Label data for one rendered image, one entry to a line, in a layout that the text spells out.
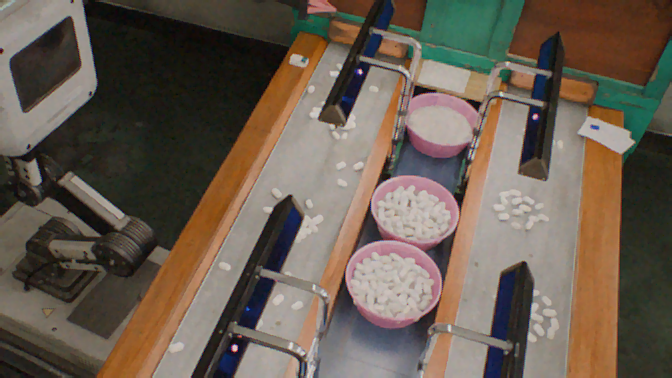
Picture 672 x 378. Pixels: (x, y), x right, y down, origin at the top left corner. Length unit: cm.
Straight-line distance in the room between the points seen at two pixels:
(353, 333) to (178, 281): 49
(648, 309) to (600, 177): 91
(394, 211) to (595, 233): 61
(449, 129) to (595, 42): 57
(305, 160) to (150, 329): 76
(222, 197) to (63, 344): 62
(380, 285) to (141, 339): 65
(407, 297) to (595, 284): 54
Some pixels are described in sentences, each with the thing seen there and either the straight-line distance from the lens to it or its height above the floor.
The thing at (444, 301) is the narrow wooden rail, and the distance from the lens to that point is 205.
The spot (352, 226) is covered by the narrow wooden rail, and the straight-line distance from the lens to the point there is 216.
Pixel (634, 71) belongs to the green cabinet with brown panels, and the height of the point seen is 92.
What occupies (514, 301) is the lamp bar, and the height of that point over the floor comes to 111.
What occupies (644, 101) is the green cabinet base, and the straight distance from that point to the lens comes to 284.
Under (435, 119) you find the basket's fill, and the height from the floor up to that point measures 73.
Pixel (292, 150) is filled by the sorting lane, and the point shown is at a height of 74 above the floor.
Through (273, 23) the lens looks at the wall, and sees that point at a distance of 386.
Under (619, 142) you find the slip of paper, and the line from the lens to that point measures 271.
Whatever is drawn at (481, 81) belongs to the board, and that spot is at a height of 78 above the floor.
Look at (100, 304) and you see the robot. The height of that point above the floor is 48.
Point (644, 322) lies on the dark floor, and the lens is 326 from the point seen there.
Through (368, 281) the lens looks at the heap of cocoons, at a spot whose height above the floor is 72.
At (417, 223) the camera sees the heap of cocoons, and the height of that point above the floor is 74.
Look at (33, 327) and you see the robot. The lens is 237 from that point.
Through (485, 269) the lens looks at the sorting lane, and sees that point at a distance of 218.
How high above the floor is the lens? 240
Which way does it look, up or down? 46 degrees down
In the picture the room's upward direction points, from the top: 8 degrees clockwise
